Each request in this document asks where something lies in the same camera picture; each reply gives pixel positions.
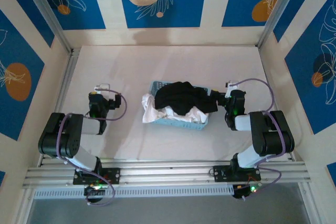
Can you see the black t-shirt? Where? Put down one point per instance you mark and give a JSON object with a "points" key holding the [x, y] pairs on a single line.
{"points": [[181, 98]]}

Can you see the light blue plastic basket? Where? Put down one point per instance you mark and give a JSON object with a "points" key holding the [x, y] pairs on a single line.
{"points": [[178, 125]]}

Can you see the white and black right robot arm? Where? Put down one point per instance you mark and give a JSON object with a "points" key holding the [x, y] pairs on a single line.
{"points": [[273, 134]]}

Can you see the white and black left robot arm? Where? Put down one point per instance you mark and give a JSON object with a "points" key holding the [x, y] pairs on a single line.
{"points": [[57, 140]]}

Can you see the crumpled white cloth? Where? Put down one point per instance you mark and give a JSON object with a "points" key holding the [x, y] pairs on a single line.
{"points": [[151, 111]]}

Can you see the white table cover sheet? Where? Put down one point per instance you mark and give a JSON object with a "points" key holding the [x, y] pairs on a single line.
{"points": [[131, 58]]}

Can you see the black left controller board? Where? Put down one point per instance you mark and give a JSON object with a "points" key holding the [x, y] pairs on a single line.
{"points": [[92, 192]]}

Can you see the black controller board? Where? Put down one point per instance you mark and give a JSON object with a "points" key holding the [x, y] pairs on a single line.
{"points": [[92, 192], [240, 191]]}

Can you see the black right controller board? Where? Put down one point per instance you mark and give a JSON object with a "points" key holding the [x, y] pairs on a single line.
{"points": [[240, 191]]}

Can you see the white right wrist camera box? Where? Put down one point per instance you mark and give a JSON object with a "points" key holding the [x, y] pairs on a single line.
{"points": [[231, 85]]}

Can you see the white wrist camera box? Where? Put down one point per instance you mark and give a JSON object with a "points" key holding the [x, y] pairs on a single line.
{"points": [[103, 86], [231, 85]]}

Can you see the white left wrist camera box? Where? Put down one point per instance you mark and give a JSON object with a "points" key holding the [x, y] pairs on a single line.
{"points": [[103, 86]]}

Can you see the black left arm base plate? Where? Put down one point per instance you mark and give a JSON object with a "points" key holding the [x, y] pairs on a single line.
{"points": [[113, 175]]}

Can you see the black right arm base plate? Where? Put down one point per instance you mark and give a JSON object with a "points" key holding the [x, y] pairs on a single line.
{"points": [[220, 173]]}

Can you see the aluminium front rail frame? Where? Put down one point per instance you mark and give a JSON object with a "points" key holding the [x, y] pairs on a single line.
{"points": [[168, 174]]}

